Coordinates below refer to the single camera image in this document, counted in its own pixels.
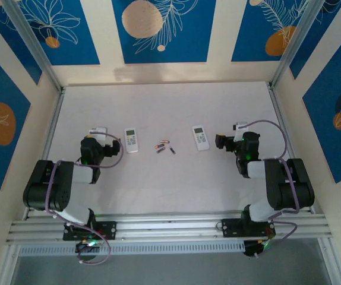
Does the white remote control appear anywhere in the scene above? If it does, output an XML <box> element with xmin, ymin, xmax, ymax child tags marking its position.
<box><xmin>191</xmin><ymin>125</ymin><xmax>211</xmax><ymax>152</ymax></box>
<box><xmin>124</xmin><ymin>127</ymin><xmax>140</xmax><ymax>154</ymax></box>

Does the black controller board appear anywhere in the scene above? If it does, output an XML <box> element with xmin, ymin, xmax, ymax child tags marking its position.
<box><xmin>243</xmin><ymin>239</ymin><xmax>274</xmax><ymax>258</ymax></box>
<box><xmin>74</xmin><ymin>239</ymin><xmax>102</xmax><ymax>262</ymax></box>

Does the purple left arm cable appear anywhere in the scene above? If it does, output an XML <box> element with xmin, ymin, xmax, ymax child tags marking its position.
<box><xmin>44</xmin><ymin>132</ymin><xmax>125</xmax><ymax>265</ymax></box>

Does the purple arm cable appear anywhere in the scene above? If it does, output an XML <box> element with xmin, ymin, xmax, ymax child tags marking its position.
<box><xmin>44</xmin><ymin>132</ymin><xmax>125</xmax><ymax>265</ymax></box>
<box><xmin>238</xmin><ymin>119</ymin><xmax>301</xmax><ymax>259</ymax></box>

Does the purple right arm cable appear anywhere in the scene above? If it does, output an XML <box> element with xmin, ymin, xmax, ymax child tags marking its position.
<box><xmin>238</xmin><ymin>119</ymin><xmax>301</xmax><ymax>259</ymax></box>

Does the aluminium table side rail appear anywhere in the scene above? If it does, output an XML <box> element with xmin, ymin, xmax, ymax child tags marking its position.
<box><xmin>38</xmin><ymin>88</ymin><xmax>67</xmax><ymax>167</ymax></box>
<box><xmin>266</xmin><ymin>82</ymin><xmax>316</xmax><ymax>214</ymax></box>

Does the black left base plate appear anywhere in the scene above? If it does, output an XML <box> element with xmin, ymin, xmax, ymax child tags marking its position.
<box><xmin>62</xmin><ymin>220</ymin><xmax>118</xmax><ymax>242</ymax></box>

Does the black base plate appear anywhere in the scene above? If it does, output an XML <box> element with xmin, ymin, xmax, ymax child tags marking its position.
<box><xmin>220</xmin><ymin>217</ymin><xmax>277</xmax><ymax>239</ymax></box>
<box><xmin>62</xmin><ymin>220</ymin><xmax>118</xmax><ymax>242</ymax></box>

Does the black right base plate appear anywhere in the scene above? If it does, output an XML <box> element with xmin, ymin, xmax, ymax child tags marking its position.
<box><xmin>220</xmin><ymin>217</ymin><xmax>277</xmax><ymax>239</ymax></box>

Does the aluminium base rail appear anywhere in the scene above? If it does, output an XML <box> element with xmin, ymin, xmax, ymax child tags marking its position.
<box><xmin>6</xmin><ymin>209</ymin><xmax>334</xmax><ymax>245</ymax></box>

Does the grey slotted cable duct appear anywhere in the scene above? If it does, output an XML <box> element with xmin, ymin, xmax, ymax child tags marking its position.
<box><xmin>18</xmin><ymin>240</ymin><xmax>246</xmax><ymax>257</ymax></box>

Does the aluminium frame post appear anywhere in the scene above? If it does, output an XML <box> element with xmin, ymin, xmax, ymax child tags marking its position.
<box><xmin>270</xmin><ymin>0</ymin><xmax>320</xmax><ymax>89</ymax></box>
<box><xmin>2</xmin><ymin>0</ymin><xmax>64</xmax><ymax>93</ymax></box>

